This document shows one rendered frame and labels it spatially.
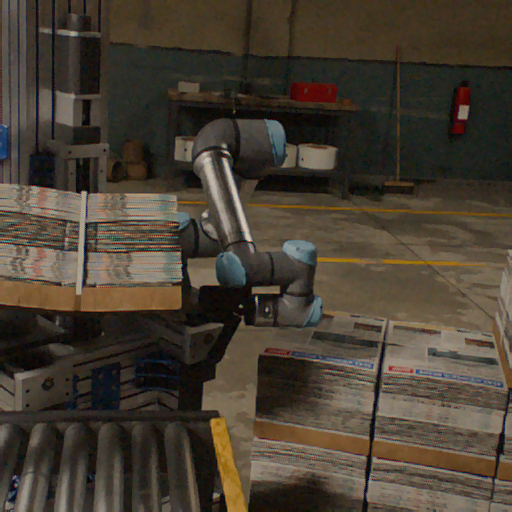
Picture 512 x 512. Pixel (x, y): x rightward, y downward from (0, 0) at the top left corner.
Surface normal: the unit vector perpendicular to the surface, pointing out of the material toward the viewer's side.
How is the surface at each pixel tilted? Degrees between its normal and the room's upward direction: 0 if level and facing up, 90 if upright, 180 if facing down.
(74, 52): 90
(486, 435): 90
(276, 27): 90
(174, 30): 90
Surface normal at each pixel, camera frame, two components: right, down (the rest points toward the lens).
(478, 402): -0.21, 0.24
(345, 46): 0.15, 0.27
